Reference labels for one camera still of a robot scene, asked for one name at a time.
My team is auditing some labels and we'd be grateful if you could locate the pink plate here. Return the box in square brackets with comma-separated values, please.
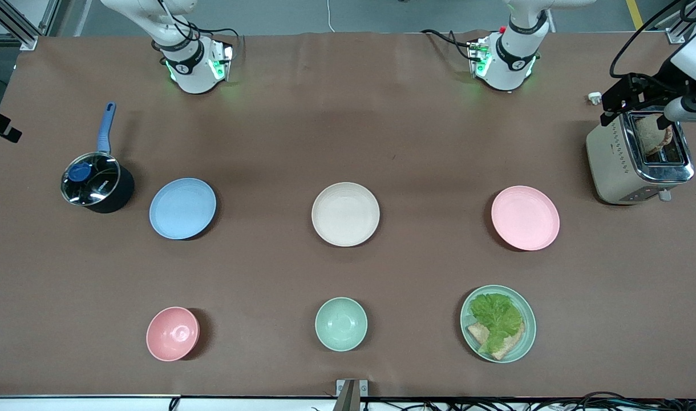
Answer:
[491, 186, 560, 252]

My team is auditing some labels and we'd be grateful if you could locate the blue plate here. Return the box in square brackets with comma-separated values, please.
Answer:
[149, 178, 217, 240]

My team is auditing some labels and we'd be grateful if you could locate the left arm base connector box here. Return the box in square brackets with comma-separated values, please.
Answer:
[467, 37, 491, 78]

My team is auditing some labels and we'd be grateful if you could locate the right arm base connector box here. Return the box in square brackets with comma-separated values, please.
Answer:
[208, 41, 235, 82]

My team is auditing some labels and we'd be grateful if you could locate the toast slice in toaster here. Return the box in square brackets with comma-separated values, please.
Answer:
[635, 114, 674, 156]

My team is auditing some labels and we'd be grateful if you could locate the beige chrome toaster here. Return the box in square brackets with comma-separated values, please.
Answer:
[586, 108, 695, 206]

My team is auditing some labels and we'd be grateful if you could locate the glass lid with blue knob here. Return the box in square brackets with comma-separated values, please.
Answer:
[61, 152, 122, 206]

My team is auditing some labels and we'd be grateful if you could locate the green lettuce leaf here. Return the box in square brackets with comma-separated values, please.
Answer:
[469, 293, 524, 354]

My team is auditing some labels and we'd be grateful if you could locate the green plate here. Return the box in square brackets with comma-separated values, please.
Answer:
[460, 284, 537, 364]

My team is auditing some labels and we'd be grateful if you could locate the brown bread slice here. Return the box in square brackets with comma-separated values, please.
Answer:
[467, 321, 525, 361]

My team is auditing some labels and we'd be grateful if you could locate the small pink bowl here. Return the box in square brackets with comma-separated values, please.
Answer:
[146, 307, 200, 362]

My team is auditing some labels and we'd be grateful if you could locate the brown table cover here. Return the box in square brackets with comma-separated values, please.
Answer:
[0, 31, 696, 398]

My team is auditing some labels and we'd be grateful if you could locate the beige plate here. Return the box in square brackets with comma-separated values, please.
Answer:
[311, 182, 381, 248]

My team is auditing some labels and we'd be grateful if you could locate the small green bowl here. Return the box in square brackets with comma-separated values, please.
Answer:
[315, 297, 369, 352]

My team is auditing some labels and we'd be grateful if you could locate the aluminium frame profile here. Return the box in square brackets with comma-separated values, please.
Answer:
[656, 0, 696, 45]
[0, 0, 41, 51]

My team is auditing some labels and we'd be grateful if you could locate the black saucepan with blue handle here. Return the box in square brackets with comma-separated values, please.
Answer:
[61, 102, 136, 215]

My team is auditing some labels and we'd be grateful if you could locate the black base cable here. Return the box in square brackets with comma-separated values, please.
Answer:
[420, 29, 475, 61]
[171, 0, 241, 61]

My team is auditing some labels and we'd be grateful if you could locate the metal table bracket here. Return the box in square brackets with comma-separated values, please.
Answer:
[335, 379, 369, 411]

